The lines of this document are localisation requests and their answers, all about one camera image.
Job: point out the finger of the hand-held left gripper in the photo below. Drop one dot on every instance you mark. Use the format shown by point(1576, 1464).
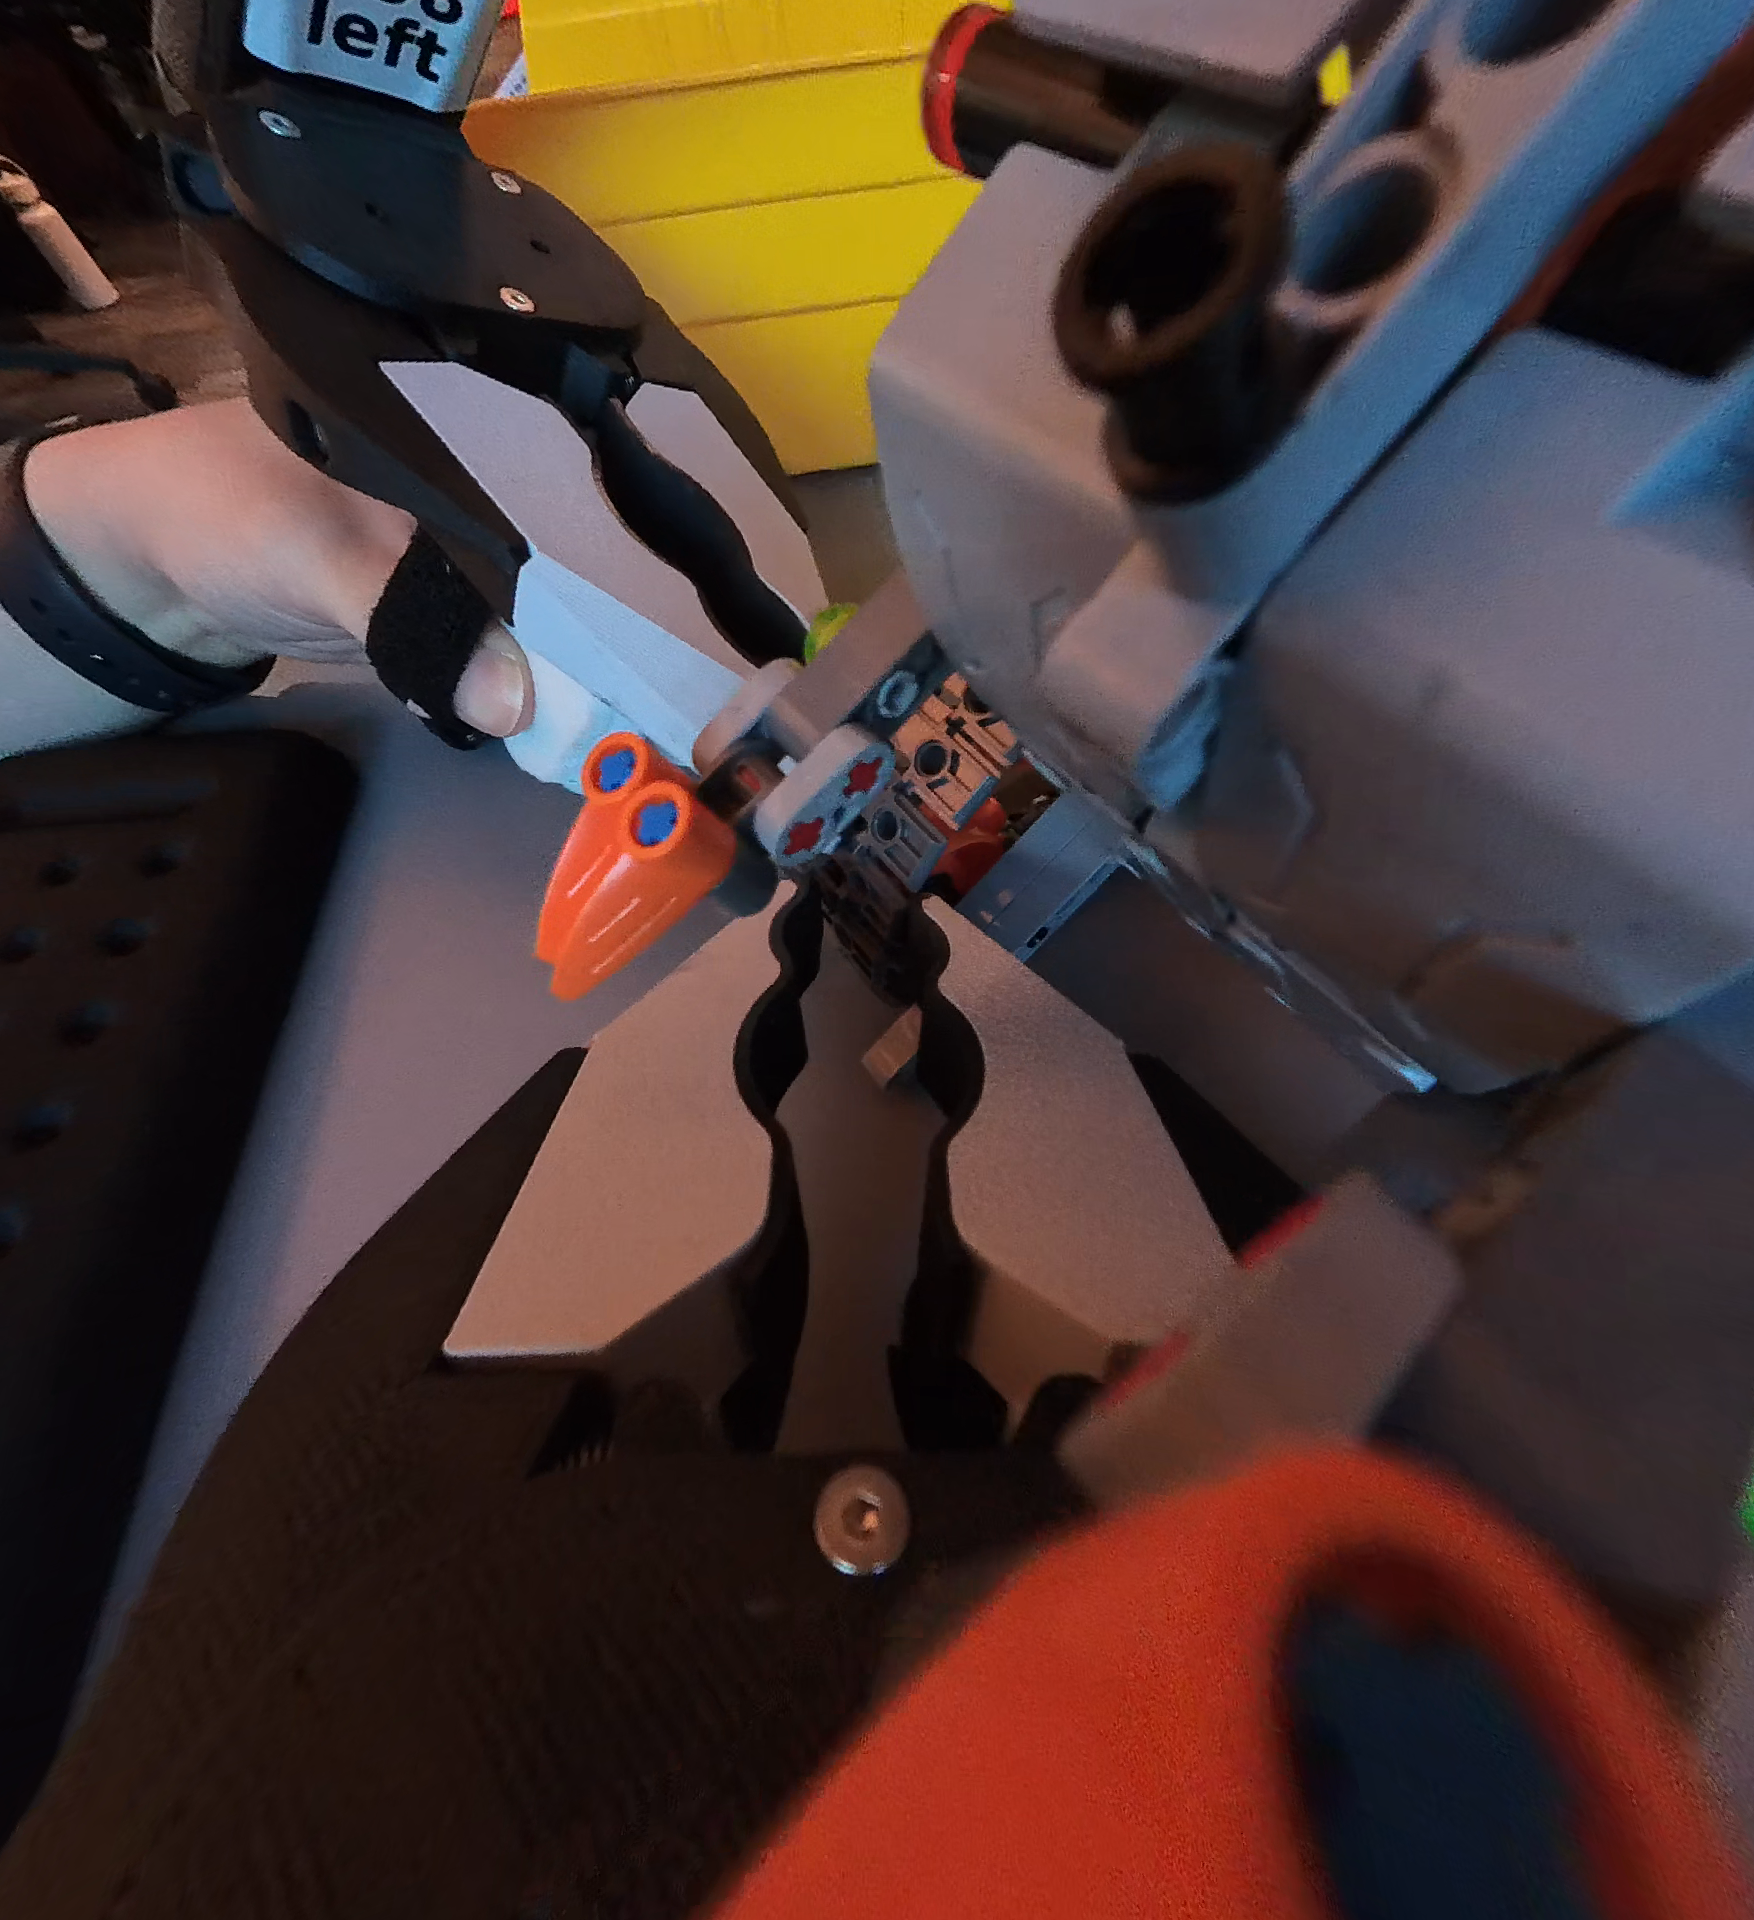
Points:
point(517, 480)
point(726, 464)

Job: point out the person's left hand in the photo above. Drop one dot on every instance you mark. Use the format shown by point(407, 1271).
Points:
point(216, 525)

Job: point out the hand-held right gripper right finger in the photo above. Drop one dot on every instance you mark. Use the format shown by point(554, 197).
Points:
point(1056, 1201)

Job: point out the grey toy brick spaceship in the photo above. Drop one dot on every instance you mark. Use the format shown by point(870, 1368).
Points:
point(1416, 674)

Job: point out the yellow plastic box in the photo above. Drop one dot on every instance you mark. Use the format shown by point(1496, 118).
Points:
point(757, 225)

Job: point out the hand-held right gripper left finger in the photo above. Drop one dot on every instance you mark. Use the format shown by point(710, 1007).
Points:
point(622, 1201)

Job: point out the black wristband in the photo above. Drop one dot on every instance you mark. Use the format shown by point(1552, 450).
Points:
point(53, 600)

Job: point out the grey desk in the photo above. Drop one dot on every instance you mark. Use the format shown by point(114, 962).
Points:
point(426, 930)

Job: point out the dark chair base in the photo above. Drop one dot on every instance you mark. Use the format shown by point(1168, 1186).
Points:
point(23, 360)

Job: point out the white bottle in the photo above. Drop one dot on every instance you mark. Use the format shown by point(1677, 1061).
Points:
point(60, 241)

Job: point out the black studded mat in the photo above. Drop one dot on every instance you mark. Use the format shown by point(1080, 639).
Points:
point(82, 1201)

